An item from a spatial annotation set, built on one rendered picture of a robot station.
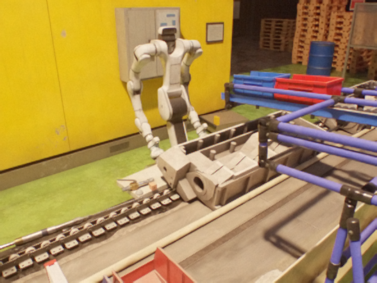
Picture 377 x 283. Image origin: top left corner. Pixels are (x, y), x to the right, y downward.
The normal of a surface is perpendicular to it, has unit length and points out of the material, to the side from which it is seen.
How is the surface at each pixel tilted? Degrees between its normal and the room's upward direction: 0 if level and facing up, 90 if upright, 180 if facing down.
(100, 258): 0
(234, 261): 0
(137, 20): 90
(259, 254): 0
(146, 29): 90
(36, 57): 90
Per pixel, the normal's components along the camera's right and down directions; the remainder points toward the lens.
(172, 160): -0.38, -0.52
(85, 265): 0.00, -0.91
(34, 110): 0.64, 0.31
